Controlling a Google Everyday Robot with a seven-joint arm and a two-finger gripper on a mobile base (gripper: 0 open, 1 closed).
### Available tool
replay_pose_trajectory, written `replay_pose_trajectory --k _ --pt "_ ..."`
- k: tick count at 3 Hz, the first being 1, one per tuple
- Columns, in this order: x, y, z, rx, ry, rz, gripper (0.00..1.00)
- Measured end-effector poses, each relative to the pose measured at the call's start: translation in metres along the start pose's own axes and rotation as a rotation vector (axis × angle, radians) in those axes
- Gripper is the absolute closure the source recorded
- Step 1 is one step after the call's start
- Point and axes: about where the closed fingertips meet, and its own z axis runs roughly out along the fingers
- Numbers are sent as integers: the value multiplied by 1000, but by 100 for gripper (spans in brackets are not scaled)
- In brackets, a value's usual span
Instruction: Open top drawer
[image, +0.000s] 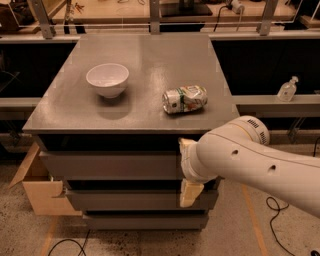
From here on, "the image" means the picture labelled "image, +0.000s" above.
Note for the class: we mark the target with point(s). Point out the white ceramic bowl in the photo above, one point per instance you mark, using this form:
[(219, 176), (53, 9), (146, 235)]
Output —
[(108, 80)]

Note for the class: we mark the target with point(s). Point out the grey bottom drawer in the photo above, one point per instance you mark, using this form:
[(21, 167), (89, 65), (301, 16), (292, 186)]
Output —
[(147, 221)]

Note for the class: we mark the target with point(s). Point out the grey drawer cabinet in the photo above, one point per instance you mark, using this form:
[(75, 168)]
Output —
[(71, 116)]

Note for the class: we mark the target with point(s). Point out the grey drawer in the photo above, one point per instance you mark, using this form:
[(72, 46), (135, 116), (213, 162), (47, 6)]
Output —
[(147, 221), (95, 165), (124, 195)]

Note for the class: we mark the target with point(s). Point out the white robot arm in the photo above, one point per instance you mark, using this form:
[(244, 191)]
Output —
[(239, 151)]

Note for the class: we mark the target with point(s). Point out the grey top drawer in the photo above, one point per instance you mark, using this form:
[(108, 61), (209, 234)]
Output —
[(95, 165)]

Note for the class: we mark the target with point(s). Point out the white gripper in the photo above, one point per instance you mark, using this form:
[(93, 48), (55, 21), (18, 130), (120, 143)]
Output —
[(187, 160)]

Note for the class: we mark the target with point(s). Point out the grey metal railing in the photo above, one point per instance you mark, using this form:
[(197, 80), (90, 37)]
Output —
[(59, 20)]

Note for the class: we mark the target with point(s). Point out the grey middle drawer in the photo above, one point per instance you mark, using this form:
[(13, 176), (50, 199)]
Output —
[(124, 195)]

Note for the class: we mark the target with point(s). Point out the crushed soda can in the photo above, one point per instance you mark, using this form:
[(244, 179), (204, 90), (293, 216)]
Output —
[(184, 99)]

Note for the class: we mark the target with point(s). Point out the clear sanitizer pump bottle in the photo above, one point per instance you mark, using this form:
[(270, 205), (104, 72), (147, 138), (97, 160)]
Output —
[(288, 90)]

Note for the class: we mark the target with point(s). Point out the cardboard box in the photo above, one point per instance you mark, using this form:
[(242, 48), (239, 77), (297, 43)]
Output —
[(46, 195)]

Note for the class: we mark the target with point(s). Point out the white power strip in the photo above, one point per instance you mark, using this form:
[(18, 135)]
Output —
[(236, 6)]

